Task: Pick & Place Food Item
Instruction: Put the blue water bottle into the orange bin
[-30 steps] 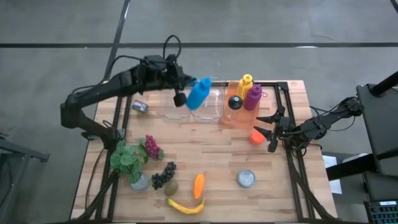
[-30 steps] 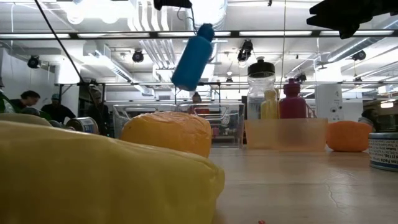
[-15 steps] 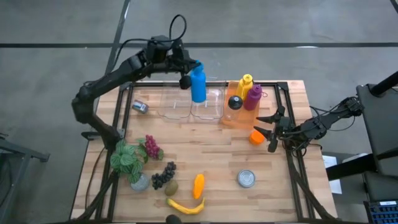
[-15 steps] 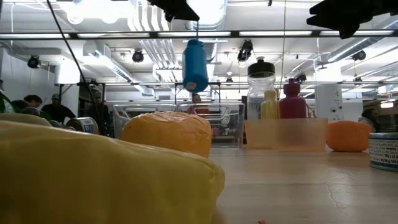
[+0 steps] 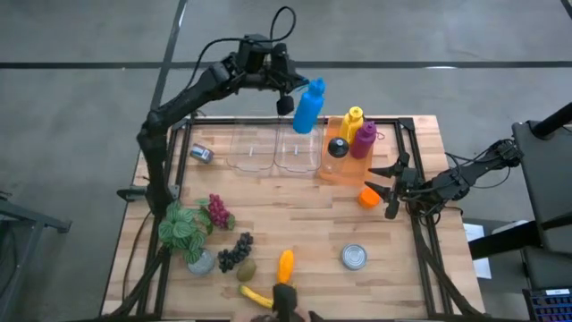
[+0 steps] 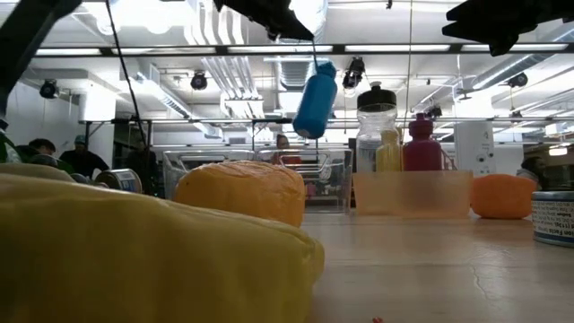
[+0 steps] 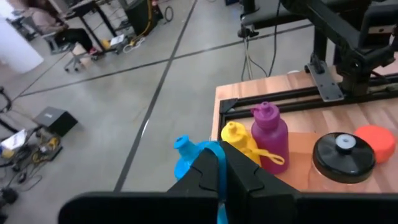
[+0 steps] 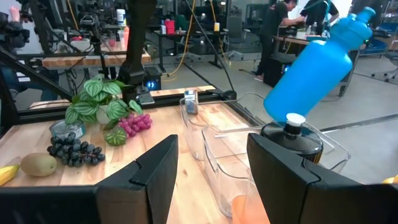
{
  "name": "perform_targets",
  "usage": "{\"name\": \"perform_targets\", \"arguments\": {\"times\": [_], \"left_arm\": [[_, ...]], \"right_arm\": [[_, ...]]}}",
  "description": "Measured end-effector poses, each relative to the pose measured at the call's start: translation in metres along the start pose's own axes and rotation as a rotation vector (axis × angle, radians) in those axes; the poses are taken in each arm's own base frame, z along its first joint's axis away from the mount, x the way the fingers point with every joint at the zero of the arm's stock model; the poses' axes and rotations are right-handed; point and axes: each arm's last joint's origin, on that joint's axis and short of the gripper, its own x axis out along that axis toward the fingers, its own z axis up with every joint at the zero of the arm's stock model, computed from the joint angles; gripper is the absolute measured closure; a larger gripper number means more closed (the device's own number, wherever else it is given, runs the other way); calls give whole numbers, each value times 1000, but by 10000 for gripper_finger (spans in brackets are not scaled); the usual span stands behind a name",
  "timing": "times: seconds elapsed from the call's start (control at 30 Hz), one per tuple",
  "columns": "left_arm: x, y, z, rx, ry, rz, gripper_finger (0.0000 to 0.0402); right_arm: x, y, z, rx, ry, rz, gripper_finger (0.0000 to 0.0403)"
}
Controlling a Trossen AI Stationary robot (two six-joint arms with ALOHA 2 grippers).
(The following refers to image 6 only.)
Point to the yellow plastic bottle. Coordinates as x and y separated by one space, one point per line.
389 152

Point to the clear bottle with black cap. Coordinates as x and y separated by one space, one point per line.
376 101

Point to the yellow banana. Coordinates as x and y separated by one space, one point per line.
134 260

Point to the person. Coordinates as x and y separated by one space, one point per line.
141 168
42 145
531 168
283 143
85 159

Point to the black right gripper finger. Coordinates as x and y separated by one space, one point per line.
493 11
480 31

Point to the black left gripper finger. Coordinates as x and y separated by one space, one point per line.
293 28
271 26

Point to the orange fruit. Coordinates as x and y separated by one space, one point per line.
502 197

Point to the blue plastic bottle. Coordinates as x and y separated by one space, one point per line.
316 103

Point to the silver ventilation duct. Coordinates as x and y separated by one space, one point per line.
293 74

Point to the wide flat tin can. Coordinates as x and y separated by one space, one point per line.
553 220

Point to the green potted plant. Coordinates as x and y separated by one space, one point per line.
9 150

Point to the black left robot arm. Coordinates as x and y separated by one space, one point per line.
31 40

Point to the magenta plastic bottle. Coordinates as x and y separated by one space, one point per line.
421 152

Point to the black aluminium table frame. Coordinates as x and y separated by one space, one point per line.
179 50

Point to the orange translucent bin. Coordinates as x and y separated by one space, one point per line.
412 195

